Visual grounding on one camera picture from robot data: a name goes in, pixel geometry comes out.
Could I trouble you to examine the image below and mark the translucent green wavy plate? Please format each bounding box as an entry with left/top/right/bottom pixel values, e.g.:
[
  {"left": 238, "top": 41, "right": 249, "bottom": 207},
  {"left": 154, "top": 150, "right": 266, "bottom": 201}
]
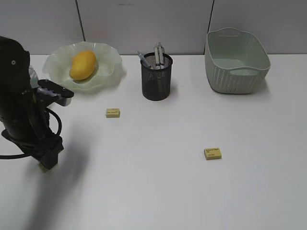
[{"left": 42, "top": 42, "right": 125, "bottom": 92}]

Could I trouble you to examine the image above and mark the black mesh pen holder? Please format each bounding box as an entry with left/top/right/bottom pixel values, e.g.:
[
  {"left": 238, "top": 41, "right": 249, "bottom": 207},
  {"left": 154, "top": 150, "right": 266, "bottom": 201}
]
[{"left": 140, "top": 54, "right": 173, "bottom": 101}]

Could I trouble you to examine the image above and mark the grey and white pen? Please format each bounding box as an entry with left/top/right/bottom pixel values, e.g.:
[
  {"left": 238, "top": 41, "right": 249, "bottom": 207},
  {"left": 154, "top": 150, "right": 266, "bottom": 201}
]
[{"left": 154, "top": 43, "right": 161, "bottom": 69}]

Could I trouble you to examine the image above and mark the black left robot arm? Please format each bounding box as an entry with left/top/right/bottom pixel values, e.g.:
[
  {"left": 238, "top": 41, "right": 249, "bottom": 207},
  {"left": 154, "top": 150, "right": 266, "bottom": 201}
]
[{"left": 0, "top": 36, "right": 63, "bottom": 170}]

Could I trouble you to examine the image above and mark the blue and white pen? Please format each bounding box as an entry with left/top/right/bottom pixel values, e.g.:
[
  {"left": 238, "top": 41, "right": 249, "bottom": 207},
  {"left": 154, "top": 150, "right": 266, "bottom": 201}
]
[{"left": 137, "top": 51, "right": 152, "bottom": 69}]

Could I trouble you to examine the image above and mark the yellow eraser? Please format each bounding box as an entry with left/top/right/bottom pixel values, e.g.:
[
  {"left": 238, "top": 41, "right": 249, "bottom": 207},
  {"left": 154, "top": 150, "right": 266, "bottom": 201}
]
[
  {"left": 38, "top": 163, "right": 50, "bottom": 173},
  {"left": 106, "top": 108, "right": 120, "bottom": 118},
  {"left": 204, "top": 148, "right": 222, "bottom": 160}
]

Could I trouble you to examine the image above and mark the clear water bottle green label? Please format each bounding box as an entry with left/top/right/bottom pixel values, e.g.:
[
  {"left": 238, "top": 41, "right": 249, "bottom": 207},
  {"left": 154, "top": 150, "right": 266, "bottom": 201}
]
[{"left": 28, "top": 65, "right": 39, "bottom": 88}]

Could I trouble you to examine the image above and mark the beige and white pen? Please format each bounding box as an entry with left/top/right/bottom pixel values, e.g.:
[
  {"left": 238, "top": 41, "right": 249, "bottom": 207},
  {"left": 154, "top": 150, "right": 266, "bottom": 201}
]
[{"left": 158, "top": 41, "right": 165, "bottom": 69}]

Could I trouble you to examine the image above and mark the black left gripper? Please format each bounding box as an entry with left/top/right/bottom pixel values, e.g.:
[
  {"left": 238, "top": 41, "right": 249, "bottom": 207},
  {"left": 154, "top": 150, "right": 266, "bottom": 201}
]
[{"left": 0, "top": 88, "right": 63, "bottom": 170}]

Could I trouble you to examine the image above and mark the pale green woven basket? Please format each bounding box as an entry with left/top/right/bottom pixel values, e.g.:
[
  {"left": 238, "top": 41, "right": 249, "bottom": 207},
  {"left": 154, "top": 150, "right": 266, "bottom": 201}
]
[{"left": 205, "top": 27, "right": 271, "bottom": 94}]

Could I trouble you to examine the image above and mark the yellow mango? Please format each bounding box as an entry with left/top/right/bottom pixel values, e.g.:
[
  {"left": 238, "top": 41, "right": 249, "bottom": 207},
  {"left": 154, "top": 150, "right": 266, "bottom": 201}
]
[{"left": 69, "top": 50, "right": 96, "bottom": 81}]

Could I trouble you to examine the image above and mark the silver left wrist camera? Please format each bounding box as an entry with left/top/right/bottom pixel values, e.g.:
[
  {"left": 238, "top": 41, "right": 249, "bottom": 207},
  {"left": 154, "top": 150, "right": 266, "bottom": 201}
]
[{"left": 36, "top": 79, "right": 74, "bottom": 106}]

